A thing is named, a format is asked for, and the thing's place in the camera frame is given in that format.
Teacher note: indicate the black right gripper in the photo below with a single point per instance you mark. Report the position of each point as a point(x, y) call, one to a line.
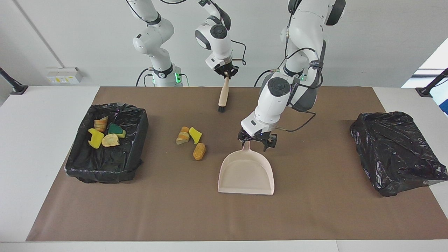
point(226, 68)

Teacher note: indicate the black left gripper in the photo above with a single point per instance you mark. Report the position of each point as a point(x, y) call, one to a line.
point(259, 137)

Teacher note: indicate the pink brush with black bristles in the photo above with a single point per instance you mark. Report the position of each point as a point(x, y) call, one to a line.
point(224, 94)

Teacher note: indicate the pink plastic dustpan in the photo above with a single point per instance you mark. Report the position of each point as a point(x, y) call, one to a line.
point(245, 175)

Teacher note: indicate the small yellow sponge piece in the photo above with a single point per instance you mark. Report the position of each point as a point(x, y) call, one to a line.
point(195, 135)

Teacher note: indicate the striped croissant piece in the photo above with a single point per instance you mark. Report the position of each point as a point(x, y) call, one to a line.
point(101, 124)
point(110, 140)
point(182, 136)

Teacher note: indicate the yellow sponge piece green backing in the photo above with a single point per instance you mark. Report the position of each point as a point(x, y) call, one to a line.
point(115, 129)

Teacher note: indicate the notched yellow sponge piece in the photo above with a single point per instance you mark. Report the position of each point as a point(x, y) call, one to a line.
point(95, 139)

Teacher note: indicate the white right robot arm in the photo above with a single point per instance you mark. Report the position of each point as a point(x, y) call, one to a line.
point(154, 35)

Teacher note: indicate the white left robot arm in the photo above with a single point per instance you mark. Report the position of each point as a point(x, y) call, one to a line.
point(276, 101)

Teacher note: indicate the bin covered by black bag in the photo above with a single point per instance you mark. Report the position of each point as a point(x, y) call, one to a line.
point(395, 154)

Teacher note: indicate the open bin with black bag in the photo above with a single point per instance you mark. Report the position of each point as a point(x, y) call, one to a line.
point(115, 161)

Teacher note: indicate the brown oval bread roll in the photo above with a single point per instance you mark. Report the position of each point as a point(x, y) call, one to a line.
point(199, 151)

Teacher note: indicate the brown table mat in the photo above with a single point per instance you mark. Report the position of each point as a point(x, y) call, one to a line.
point(315, 217)

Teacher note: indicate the white wall socket strip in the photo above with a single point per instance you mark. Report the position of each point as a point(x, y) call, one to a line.
point(64, 75)

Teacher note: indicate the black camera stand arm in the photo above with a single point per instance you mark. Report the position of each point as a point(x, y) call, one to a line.
point(14, 85)
point(430, 87)

